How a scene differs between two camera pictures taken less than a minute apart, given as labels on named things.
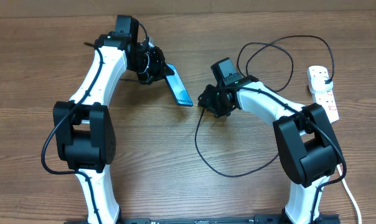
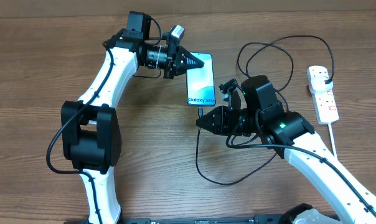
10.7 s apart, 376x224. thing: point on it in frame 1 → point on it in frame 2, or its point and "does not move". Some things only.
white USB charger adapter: x=317 y=84 does not move
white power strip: x=324 y=96 does not move
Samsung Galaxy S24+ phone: x=179 y=91 → x=200 y=82
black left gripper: x=159 y=71 → x=176 y=53
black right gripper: x=208 y=104 → x=222 y=115
